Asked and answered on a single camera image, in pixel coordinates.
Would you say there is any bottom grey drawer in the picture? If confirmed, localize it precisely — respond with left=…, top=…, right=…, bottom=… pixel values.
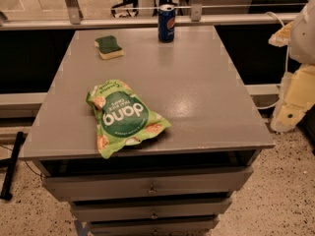
left=90, top=216, right=219, bottom=236

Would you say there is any green dang chips bag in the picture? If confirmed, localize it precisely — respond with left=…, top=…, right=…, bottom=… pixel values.
left=86, top=80, right=171, bottom=159

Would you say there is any black office chair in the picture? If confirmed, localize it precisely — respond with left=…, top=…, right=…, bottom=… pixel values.
left=111, top=0, right=139, bottom=18

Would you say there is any white cable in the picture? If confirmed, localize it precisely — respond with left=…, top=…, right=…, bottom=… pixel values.
left=255, top=11, right=291, bottom=111

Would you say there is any grey drawer cabinet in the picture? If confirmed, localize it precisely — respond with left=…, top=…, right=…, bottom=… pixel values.
left=21, top=27, right=273, bottom=236

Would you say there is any top grey drawer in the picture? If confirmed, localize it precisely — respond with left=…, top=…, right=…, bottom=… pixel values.
left=43, top=166, right=253, bottom=202

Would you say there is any grey metal railing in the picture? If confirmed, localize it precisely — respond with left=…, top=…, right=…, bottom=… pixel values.
left=0, top=0, right=308, bottom=30

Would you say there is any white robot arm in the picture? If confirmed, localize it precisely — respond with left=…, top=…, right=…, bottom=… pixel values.
left=269, top=0, right=315, bottom=132

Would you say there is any black stand leg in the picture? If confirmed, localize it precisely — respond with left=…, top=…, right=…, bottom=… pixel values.
left=0, top=132, right=26, bottom=201

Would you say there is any green yellow sponge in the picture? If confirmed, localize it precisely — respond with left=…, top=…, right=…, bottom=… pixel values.
left=94, top=35, right=124, bottom=60

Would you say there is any middle grey drawer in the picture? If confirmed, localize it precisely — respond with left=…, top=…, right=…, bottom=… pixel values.
left=71, top=198, right=231, bottom=222

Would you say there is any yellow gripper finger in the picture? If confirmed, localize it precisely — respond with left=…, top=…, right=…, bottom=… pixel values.
left=268, top=22, right=293, bottom=47
left=270, top=64, right=315, bottom=133

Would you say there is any grey drawer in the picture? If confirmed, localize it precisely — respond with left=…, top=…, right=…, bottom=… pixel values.
left=71, top=198, right=231, bottom=222
left=90, top=216, right=219, bottom=236
left=43, top=166, right=253, bottom=202

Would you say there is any blue pepsi can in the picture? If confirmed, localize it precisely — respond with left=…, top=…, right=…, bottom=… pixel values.
left=158, top=4, right=175, bottom=42

